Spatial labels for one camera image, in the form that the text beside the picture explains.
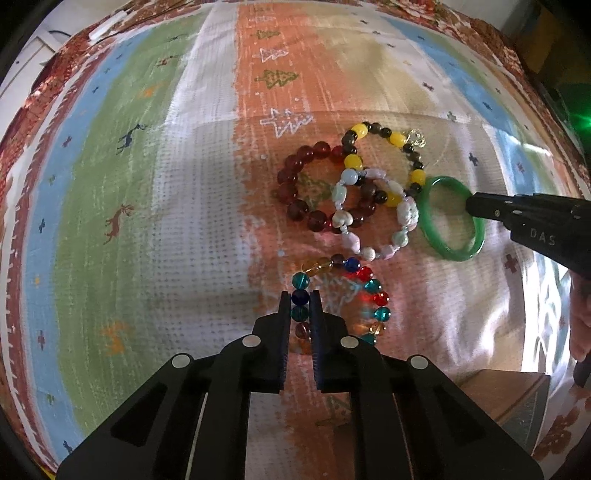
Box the dark red bead bracelet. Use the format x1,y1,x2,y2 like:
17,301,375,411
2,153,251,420
277,142,389,234

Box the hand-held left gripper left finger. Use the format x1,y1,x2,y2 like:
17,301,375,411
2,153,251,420
55,291,293,480

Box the striped printed cloth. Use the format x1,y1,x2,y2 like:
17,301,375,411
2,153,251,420
0,0,591,480

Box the dark object with green light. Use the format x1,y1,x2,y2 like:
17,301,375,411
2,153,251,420
501,0,591,155

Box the person's right hand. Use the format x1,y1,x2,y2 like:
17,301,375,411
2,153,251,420
569,272,591,363

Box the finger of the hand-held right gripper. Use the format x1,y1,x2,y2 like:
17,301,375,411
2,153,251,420
465,191,591,223

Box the green jade bangle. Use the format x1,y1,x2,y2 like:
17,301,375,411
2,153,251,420
416,175,486,261

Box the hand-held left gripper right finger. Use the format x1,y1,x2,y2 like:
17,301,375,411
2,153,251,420
309,291,546,480

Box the yellow and dark bead bracelet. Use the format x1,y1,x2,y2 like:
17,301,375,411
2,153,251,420
341,121,428,208

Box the black cable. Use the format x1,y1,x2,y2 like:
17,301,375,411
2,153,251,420
122,0,206,31

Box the pastel stone bead bracelet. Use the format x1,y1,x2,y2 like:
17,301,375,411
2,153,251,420
331,167,421,260

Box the white cabinet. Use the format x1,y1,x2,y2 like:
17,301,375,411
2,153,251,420
0,25,72,137

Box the white power strip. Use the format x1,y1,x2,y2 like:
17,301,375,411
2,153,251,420
90,10,127,43

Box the multicolour glass bead bracelet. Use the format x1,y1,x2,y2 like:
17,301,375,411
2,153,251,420
291,253,393,356

